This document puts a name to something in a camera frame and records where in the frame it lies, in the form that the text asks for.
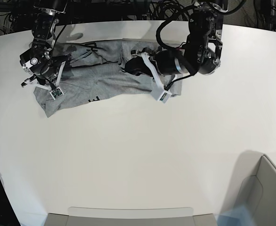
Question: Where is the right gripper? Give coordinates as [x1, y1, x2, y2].
[20, 53, 71, 90]

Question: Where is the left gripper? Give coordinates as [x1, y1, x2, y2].
[124, 48, 187, 87]

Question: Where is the grey T-shirt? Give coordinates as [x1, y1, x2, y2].
[33, 39, 184, 118]

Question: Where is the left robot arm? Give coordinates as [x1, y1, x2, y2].
[124, 0, 228, 78]

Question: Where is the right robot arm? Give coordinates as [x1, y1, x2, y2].
[20, 0, 68, 91]

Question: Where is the grey plastic bin front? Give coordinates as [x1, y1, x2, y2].
[44, 207, 217, 226]

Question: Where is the grey plastic bin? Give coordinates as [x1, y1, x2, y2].
[234, 155, 276, 226]
[44, 207, 217, 226]

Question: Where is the grey plastic bin right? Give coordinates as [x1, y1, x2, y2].
[234, 155, 276, 226]

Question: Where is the blue cloth in corner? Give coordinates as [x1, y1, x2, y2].
[216, 205, 252, 226]

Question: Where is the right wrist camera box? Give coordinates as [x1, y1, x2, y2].
[49, 87, 64, 100]

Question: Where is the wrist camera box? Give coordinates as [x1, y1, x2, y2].
[49, 87, 64, 100]
[153, 89, 172, 103]

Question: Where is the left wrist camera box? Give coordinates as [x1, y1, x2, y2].
[153, 89, 172, 103]

